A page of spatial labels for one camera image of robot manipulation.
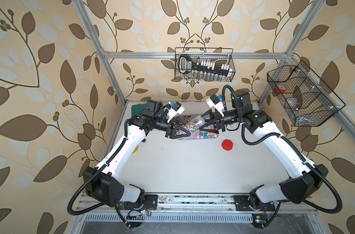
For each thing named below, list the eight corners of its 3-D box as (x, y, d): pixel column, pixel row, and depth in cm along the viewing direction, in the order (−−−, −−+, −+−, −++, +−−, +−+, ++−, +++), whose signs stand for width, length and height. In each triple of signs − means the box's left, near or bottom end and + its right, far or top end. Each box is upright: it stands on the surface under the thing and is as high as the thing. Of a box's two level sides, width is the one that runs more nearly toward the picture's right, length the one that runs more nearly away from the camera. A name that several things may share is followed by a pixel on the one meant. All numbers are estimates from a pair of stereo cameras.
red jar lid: (222, 150, 95) (223, 148, 93) (220, 141, 100) (221, 139, 97) (232, 150, 95) (234, 148, 93) (230, 141, 100) (231, 139, 97)
